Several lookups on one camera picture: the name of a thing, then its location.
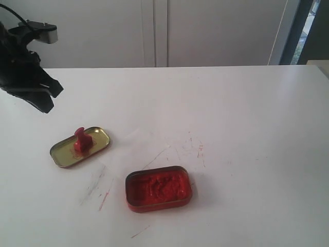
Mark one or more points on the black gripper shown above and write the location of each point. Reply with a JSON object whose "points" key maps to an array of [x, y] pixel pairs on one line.
{"points": [[22, 75]]}

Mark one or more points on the red stamp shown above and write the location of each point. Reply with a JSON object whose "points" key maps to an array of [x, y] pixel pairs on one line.
{"points": [[84, 141]]}

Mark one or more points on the red ink tin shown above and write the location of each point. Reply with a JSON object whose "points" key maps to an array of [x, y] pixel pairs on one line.
{"points": [[158, 189]]}

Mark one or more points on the gold tin lid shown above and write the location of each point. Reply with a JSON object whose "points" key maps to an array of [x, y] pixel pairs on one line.
{"points": [[64, 155]]}

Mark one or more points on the white cabinet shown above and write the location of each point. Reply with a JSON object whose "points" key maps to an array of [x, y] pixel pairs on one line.
{"points": [[161, 33]]}

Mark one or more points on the white paper sheet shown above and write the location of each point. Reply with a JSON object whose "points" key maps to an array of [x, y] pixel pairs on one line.
{"points": [[136, 151]]}

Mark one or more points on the beige side table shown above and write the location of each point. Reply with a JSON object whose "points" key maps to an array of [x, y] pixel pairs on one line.
{"points": [[323, 65]]}

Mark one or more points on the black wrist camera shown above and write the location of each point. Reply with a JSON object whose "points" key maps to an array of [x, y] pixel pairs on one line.
{"points": [[42, 32]]}

